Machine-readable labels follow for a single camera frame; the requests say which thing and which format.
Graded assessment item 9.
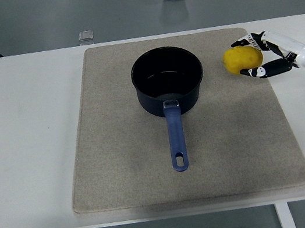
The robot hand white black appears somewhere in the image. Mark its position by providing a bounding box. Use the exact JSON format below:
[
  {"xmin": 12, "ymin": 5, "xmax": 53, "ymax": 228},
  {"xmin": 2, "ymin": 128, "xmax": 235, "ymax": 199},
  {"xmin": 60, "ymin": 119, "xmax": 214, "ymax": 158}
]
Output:
[{"xmin": 229, "ymin": 23, "xmax": 305, "ymax": 90}]

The yellow potato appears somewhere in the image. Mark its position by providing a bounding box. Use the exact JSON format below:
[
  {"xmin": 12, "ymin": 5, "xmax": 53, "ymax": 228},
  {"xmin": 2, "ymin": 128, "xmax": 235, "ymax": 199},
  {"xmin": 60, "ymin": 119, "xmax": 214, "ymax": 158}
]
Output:
[{"xmin": 220, "ymin": 42, "xmax": 266, "ymax": 77}]

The white table leg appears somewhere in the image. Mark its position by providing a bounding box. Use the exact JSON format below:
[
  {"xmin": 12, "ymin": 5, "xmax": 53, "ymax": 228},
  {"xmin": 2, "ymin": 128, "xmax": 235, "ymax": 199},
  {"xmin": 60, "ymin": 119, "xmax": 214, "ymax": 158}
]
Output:
[{"xmin": 274, "ymin": 200, "xmax": 297, "ymax": 228}]

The beige table mat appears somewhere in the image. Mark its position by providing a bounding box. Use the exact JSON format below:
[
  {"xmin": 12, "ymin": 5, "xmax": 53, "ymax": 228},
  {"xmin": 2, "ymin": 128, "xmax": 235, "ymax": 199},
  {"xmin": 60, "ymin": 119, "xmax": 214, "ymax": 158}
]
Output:
[{"xmin": 46, "ymin": 13, "xmax": 305, "ymax": 226}]

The small clear square object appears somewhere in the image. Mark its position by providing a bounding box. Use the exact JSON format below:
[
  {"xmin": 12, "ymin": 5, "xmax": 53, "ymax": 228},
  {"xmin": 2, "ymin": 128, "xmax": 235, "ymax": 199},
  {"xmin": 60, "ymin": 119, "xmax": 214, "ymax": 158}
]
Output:
[{"xmin": 77, "ymin": 29, "xmax": 96, "ymax": 44}]

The blue pot with handle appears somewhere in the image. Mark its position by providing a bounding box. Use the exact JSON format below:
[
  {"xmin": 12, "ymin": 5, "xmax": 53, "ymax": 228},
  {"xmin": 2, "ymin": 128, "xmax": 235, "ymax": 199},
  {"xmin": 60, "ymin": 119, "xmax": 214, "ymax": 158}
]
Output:
[{"xmin": 126, "ymin": 40, "xmax": 221, "ymax": 178}]

